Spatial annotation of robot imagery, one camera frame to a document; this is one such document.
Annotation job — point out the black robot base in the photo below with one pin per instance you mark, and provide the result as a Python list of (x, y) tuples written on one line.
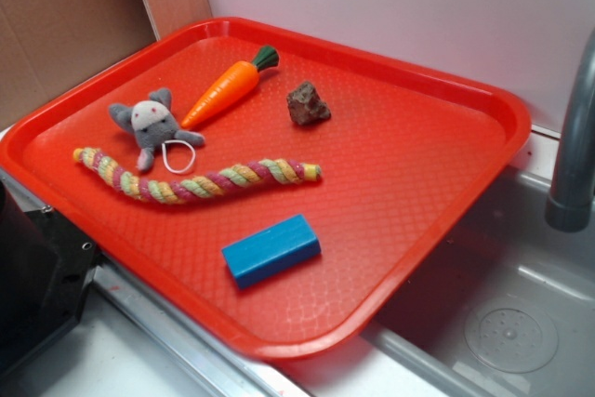
[(46, 268)]

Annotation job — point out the brown rock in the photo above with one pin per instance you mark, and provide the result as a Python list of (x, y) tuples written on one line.
[(305, 105)]

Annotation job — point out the red plastic tray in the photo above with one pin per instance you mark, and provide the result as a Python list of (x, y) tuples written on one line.
[(406, 152)]

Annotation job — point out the blue wooden block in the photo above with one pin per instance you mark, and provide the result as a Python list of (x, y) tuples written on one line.
[(271, 251)]

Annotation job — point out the orange toy carrot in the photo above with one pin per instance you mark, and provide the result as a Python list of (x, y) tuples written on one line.
[(234, 84)]

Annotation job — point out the grey plush mouse toy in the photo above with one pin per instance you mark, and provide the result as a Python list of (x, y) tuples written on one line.
[(152, 124)]

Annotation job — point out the grey toy sink basin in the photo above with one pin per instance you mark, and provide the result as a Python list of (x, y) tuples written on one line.
[(503, 306)]

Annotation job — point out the grey toy faucet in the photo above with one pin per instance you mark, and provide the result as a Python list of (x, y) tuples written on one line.
[(571, 193)]

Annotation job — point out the brown cardboard panel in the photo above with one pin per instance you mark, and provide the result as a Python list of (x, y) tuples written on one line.
[(50, 46)]

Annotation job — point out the multicolour braided rope toy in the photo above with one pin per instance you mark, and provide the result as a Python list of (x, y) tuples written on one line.
[(210, 186)]

